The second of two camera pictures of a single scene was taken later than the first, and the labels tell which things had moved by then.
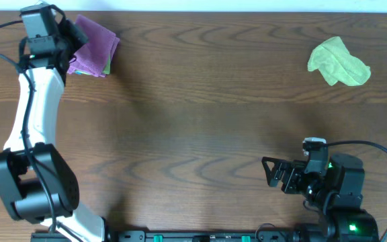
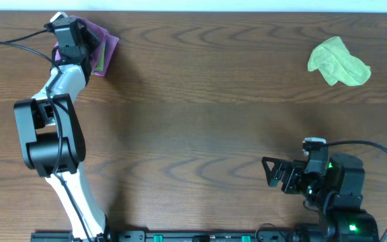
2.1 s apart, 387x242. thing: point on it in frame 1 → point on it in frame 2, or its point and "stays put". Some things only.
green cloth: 107,70 → 100,66
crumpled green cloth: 336,63 stays put
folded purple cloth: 100,45 stays put
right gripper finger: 273,169 stays put
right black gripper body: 289,176 stays put
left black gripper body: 70,37 → 91,41
